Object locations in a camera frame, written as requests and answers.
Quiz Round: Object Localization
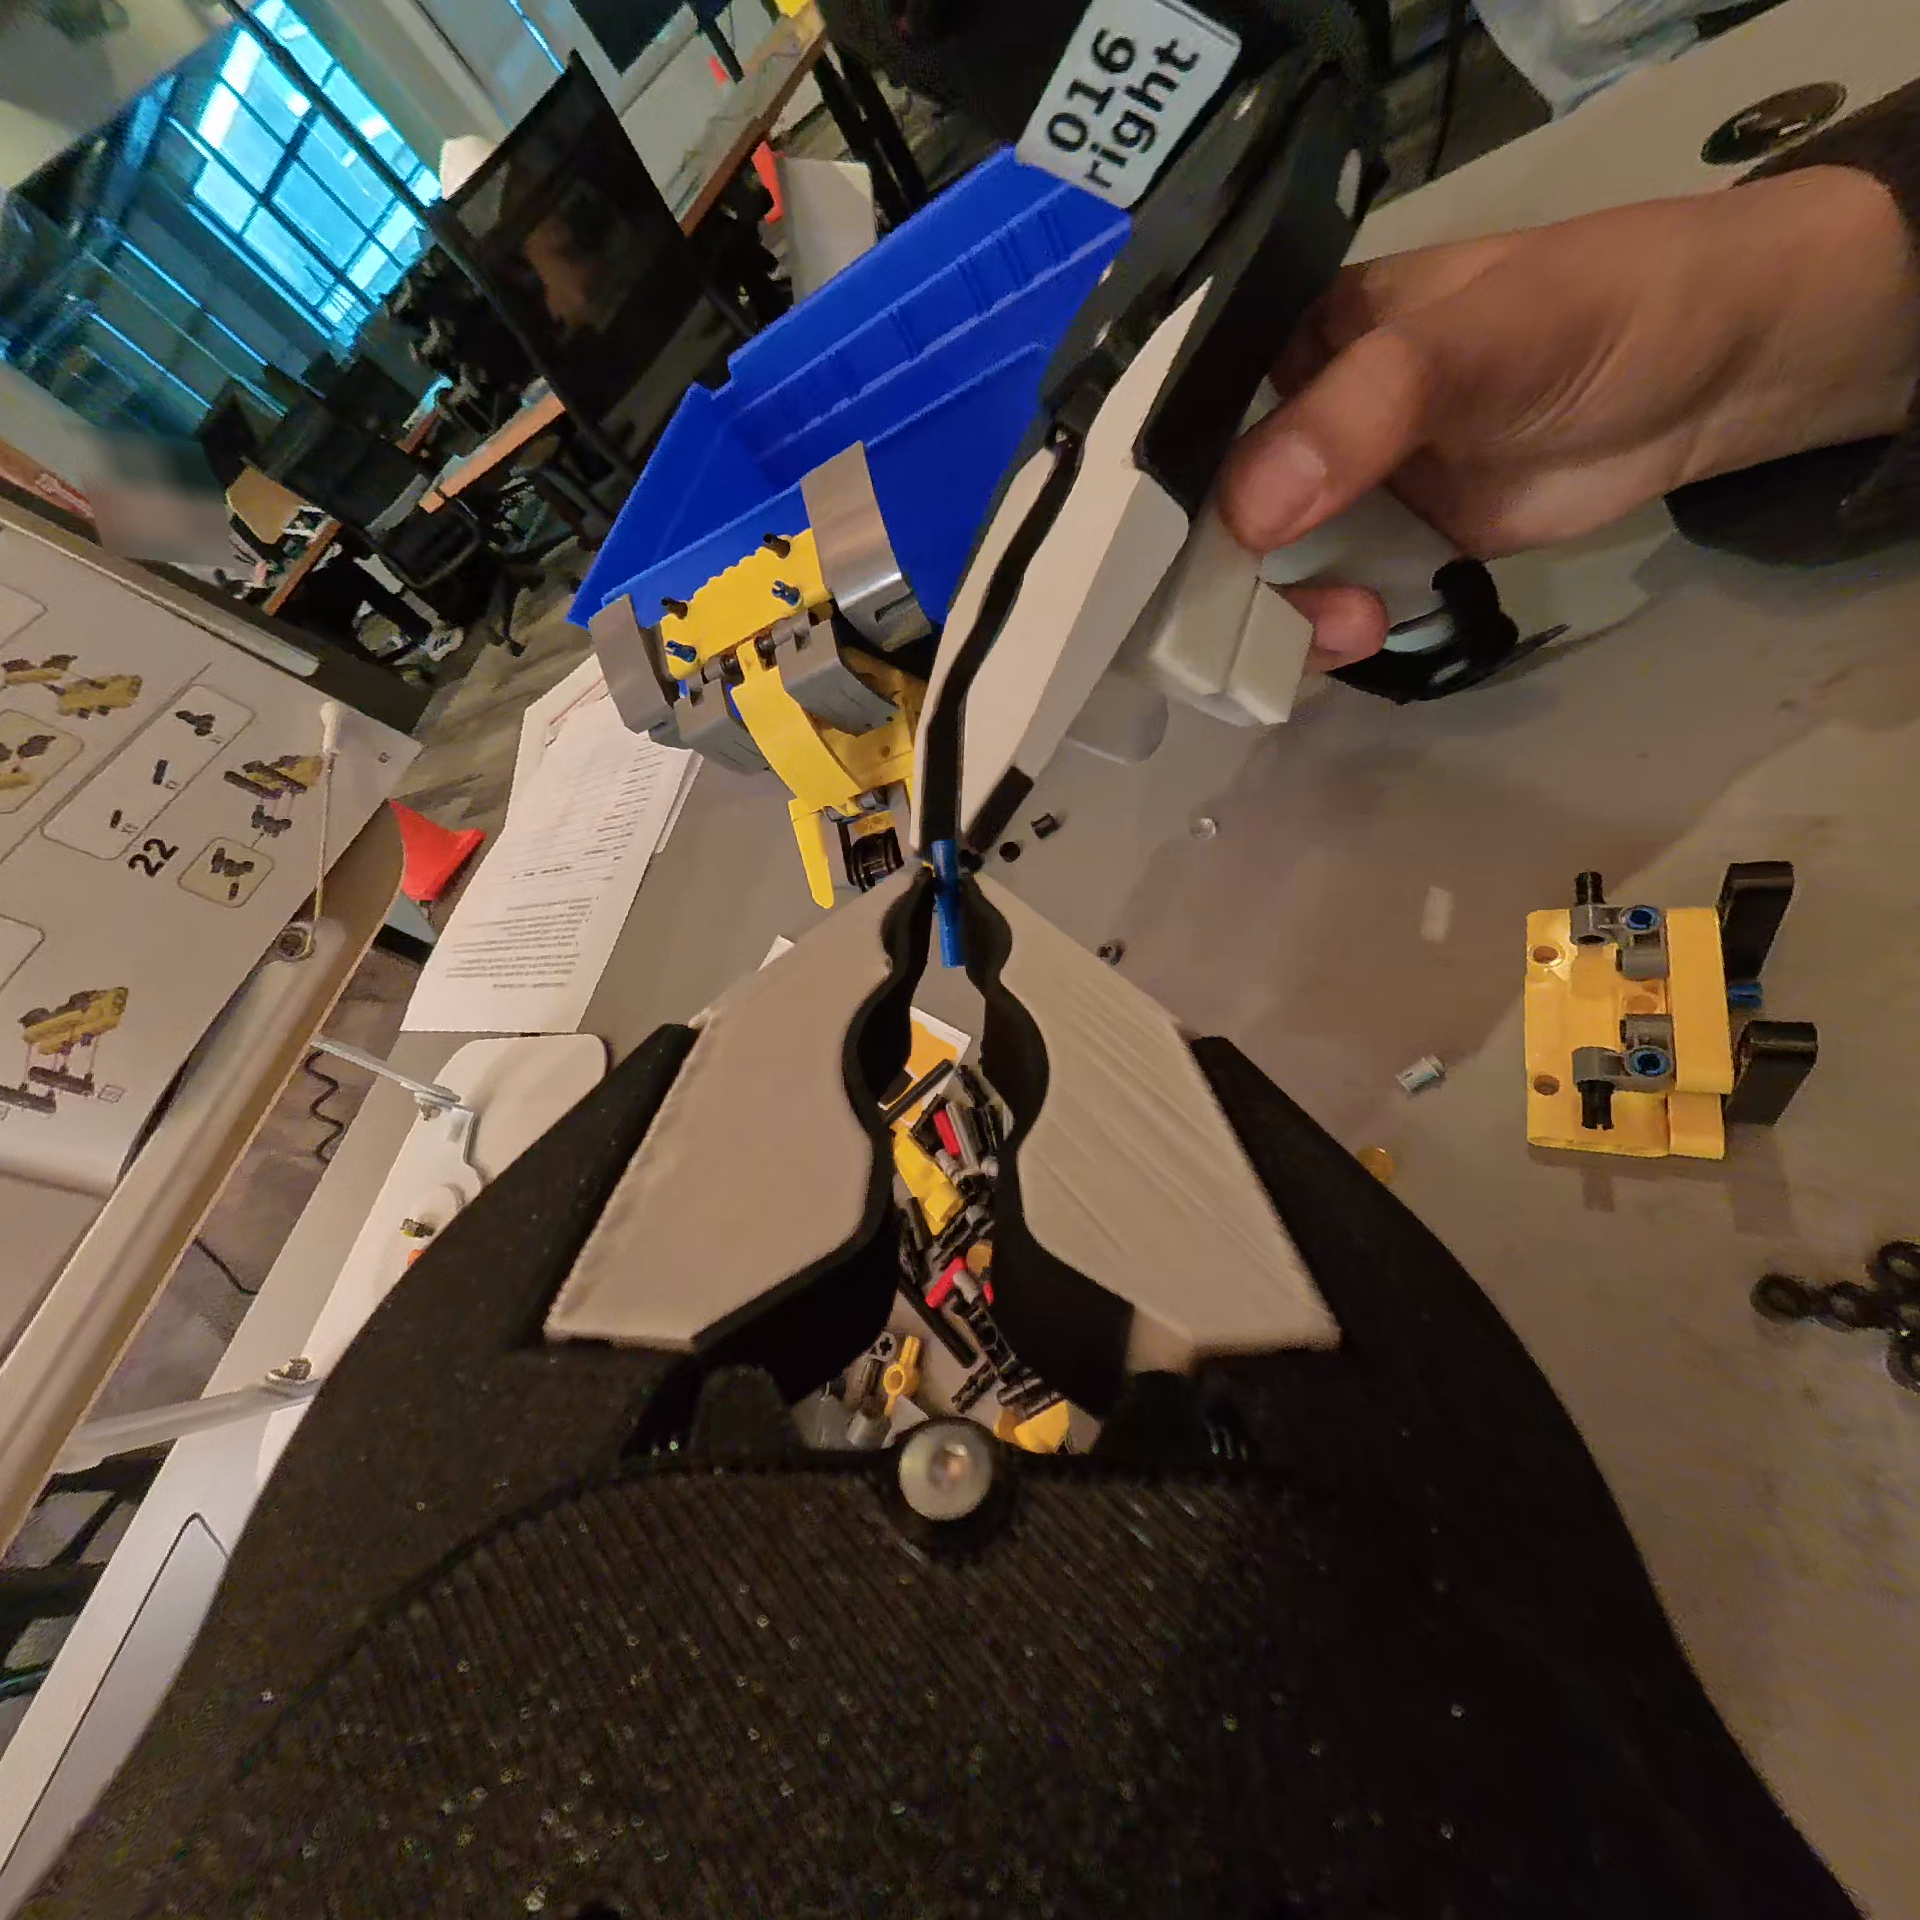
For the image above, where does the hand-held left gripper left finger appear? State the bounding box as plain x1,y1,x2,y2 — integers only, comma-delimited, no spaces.
540,876,939,1402

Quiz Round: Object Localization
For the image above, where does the white book stand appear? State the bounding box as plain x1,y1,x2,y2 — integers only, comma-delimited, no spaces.
0,811,616,1906

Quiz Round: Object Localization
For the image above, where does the person's right forearm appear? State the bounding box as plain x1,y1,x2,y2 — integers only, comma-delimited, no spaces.
1662,81,1920,579

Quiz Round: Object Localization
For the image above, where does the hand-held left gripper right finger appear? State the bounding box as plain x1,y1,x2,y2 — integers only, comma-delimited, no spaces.
956,876,1343,1418

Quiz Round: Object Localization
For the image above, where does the black cable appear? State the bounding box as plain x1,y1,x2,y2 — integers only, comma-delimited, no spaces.
192,1046,363,1295

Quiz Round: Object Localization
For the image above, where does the yellow toy vehicle model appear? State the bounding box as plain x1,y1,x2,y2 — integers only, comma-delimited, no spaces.
591,441,961,907

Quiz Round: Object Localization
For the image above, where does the person's right hand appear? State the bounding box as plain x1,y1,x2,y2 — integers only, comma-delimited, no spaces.
1218,162,1920,676

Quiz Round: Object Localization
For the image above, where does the building instruction booklet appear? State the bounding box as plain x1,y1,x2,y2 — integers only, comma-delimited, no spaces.
0,516,425,1201

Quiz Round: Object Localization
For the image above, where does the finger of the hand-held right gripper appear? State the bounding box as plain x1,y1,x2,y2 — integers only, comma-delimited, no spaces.
913,433,1055,873
936,279,1218,873

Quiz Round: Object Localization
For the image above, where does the black table grommet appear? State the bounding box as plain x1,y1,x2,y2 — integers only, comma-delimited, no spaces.
1702,81,1849,167

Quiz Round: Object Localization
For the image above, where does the white printed paper sheet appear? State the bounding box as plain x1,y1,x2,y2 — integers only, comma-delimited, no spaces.
403,660,797,1035

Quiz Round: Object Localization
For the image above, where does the blue plastic bin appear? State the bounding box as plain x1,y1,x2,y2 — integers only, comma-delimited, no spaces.
567,148,1133,692

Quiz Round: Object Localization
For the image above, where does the black computer monitor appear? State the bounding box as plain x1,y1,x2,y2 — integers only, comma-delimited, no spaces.
427,49,751,438

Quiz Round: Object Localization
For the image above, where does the pile of building brick pieces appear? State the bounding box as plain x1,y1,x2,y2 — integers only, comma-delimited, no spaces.
796,1012,1073,1455

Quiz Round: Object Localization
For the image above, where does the yellow brick subassembly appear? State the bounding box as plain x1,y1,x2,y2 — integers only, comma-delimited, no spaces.
1522,859,1820,1160

